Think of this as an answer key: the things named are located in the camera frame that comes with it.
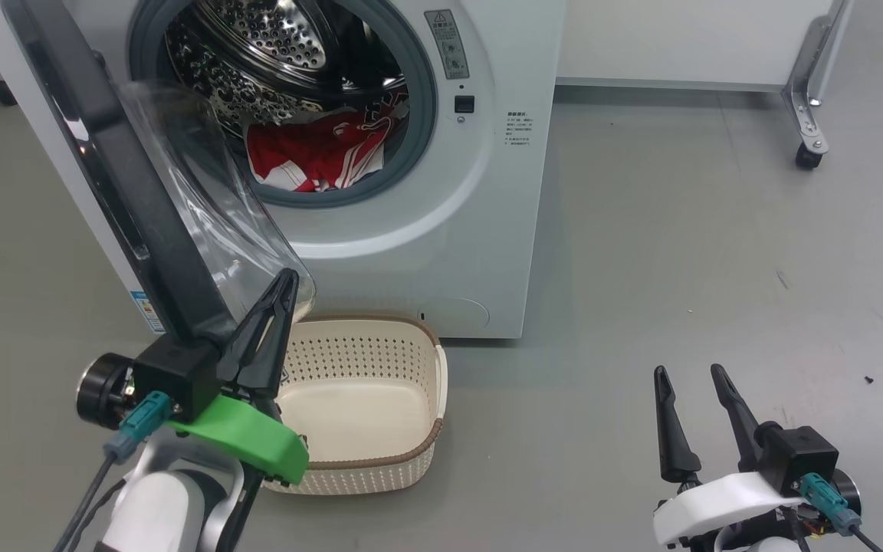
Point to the red garment with white lettering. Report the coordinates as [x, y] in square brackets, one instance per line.
[288, 157]

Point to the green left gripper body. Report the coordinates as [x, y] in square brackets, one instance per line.
[250, 437]

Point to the metal cart leg with caster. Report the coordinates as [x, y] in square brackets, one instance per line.
[813, 100]

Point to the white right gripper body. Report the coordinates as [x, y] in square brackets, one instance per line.
[717, 502]

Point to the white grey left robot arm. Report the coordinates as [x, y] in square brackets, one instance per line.
[158, 514]

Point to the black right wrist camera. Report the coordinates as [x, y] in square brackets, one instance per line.
[798, 456]

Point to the grey warning label sticker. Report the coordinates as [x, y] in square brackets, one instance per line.
[448, 42]

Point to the white cart panel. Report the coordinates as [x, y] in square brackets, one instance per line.
[679, 38]

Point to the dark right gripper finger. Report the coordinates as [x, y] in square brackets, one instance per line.
[675, 445]
[736, 418]

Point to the black glass washing machine door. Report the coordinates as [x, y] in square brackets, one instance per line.
[142, 199]

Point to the white washing machine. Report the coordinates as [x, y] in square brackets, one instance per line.
[426, 230]

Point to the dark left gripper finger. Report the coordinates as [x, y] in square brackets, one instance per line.
[246, 345]
[277, 353]

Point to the cream perforated laundry basket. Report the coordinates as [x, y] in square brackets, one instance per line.
[357, 406]

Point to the red jersey with white stripes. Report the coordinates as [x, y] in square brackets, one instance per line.
[361, 149]

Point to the blue energy label sticker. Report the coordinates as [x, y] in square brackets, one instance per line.
[152, 314]

